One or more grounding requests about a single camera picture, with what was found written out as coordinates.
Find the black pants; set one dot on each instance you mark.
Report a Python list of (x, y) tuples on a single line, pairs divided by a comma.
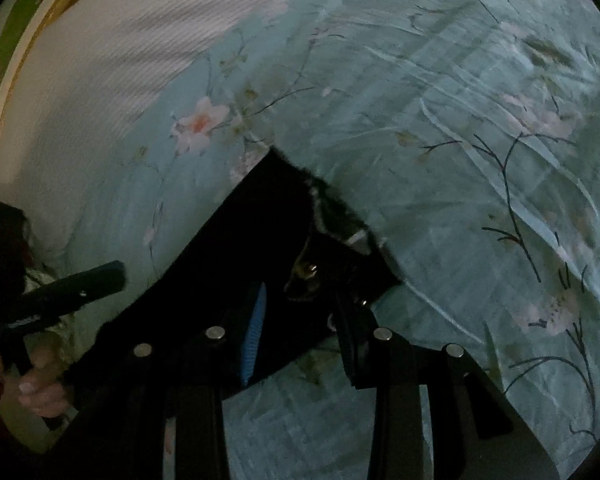
[(240, 240)]

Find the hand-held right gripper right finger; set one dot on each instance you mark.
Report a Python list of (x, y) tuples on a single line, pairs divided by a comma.
[(346, 345)]

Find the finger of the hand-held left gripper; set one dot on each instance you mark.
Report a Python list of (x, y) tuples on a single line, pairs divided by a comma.
[(90, 285)]

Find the person's left hand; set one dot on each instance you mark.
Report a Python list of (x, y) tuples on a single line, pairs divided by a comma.
[(42, 385)]

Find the teal floral bedsheet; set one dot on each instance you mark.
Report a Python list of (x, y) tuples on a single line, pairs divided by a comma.
[(430, 160)]

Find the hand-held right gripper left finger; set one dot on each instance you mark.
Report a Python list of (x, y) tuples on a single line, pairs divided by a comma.
[(254, 342)]

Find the white textured mattress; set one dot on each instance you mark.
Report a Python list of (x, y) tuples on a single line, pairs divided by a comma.
[(105, 85)]

